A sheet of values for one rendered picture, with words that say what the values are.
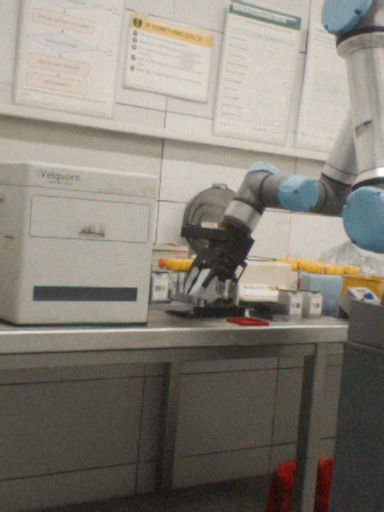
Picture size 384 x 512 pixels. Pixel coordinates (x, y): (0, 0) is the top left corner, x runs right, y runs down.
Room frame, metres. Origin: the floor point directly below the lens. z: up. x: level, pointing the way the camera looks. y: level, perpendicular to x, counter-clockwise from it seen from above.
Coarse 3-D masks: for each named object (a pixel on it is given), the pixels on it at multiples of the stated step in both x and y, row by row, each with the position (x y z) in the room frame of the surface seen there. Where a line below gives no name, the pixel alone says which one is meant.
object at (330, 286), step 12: (312, 276) 2.01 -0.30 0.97; (324, 276) 2.03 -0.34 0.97; (336, 276) 2.06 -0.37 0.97; (312, 288) 2.02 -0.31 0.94; (324, 288) 2.03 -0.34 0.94; (336, 288) 2.05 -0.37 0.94; (324, 300) 2.03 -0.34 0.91; (336, 300) 2.05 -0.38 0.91; (324, 312) 2.02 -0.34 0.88; (336, 312) 2.03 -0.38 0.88
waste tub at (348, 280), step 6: (342, 276) 2.13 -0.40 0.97; (348, 276) 2.12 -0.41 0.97; (354, 276) 2.17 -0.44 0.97; (360, 276) 2.18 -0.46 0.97; (372, 276) 2.22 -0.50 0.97; (342, 282) 2.13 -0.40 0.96; (348, 282) 2.12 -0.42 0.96; (354, 282) 2.10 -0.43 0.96; (360, 282) 2.09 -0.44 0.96; (366, 282) 2.07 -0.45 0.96; (372, 282) 2.06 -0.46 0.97; (378, 282) 2.05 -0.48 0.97; (342, 288) 2.13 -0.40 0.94; (372, 288) 2.06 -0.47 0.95; (378, 288) 2.04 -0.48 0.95; (342, 294) 2.13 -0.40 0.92; (378, 294) 2.04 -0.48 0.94
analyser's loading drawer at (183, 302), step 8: (168, 288) 1.65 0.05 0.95; (168, 296) 1.65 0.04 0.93; (176, 296) 1.72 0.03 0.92; (184, 296) 1.69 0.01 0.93; (192, 296) 1.67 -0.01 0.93; (152, 304) 1.62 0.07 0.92; (160, 304) 1.63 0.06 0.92; (168, 304) 1.64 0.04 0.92; (176, 304) 1.65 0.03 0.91; (184, 304) 1.67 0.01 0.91; (192, 304) 1.67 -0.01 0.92; (184, 312) 1.69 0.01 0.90; (192, 312) 1.67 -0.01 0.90
